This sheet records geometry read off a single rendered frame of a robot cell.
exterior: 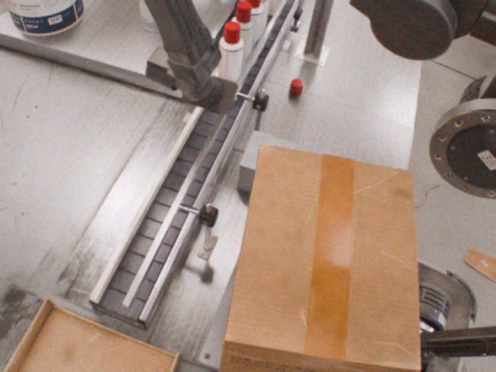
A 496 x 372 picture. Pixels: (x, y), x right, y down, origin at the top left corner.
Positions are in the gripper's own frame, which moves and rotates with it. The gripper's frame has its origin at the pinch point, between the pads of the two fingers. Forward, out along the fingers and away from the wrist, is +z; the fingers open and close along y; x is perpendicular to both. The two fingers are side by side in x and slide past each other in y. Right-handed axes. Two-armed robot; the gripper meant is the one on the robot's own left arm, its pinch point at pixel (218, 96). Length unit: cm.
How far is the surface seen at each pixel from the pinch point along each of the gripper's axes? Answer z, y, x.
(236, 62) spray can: -1.6, -1.8, -8.2
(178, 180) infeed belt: -8.1, 0.9, 18.9
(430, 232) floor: 103, -85, 23
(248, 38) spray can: 3.1, -1.6, -14.7
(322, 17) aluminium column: 21.0, -14.8, -29.3
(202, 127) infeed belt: 1.5, 1.8, 7.6
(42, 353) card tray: -31, 10, 53
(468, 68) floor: 185, -100, -74
